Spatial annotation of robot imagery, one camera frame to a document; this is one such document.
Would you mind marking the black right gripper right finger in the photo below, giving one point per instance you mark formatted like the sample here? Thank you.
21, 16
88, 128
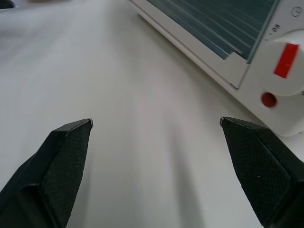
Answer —
266, 171

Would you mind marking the white toy oven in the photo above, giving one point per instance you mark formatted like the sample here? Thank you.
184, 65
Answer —
268, 111

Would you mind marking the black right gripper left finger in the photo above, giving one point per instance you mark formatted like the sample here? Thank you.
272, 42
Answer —
54, 173

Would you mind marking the red indicator light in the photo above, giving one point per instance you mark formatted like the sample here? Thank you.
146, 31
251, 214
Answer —
269, 99

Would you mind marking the white dial with red stripe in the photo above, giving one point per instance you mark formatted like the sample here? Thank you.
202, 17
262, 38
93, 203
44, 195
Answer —
285, 64

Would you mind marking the white oven door glass window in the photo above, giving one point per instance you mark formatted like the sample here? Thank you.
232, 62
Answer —
209, 31

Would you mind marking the black object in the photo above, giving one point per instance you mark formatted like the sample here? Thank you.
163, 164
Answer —
6, 3

